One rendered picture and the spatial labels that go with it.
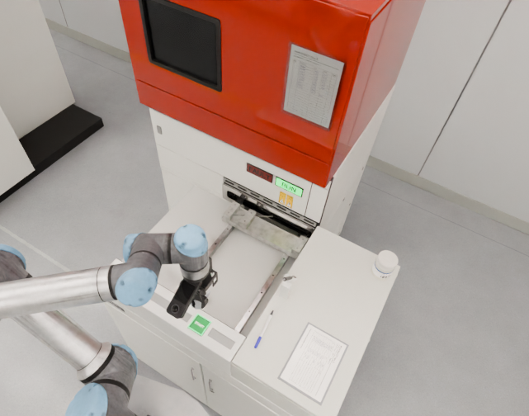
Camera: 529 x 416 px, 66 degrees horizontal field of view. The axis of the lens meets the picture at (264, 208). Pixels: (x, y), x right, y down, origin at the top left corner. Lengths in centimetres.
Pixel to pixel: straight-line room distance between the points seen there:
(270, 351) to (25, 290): 74
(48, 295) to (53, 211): 216
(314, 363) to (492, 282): 189
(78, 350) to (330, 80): 96
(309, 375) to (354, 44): 94
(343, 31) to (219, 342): 97
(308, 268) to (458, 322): 146
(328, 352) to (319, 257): 35
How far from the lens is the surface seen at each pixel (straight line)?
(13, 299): 98
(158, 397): 148
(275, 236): 166
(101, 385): 118
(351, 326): 143
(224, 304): 157
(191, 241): 94
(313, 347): 137
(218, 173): 174
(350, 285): 150
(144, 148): 333
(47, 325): 117
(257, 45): 121
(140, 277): 85
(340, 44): 109
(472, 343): 275
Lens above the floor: 224
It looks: 51 degrees down
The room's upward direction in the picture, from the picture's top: 6 degrees clockwise
